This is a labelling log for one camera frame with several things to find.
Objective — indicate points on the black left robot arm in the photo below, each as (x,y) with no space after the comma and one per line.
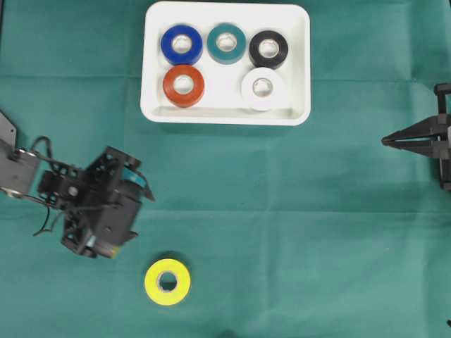
(21,171)

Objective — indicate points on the blue tape roll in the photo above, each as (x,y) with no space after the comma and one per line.
(182,45)

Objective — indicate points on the white plastic case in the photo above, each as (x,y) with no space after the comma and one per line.
(222,102)

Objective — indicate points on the yellow tape roll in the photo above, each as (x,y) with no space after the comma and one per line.
(167,282)

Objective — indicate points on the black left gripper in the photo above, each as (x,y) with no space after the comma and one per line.
(76,192)

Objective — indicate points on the white tape roll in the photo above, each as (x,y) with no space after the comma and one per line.
(263,89)

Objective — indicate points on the red tape roll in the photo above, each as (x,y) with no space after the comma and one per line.
(183,86)

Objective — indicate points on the green table cloth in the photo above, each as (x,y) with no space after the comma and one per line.
(316,230)

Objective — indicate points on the black tape roll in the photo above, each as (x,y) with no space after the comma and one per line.
(268,49)

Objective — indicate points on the green tape roll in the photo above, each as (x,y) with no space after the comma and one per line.
(226,43)

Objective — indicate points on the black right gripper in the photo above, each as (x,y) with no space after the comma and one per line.
(429,127)

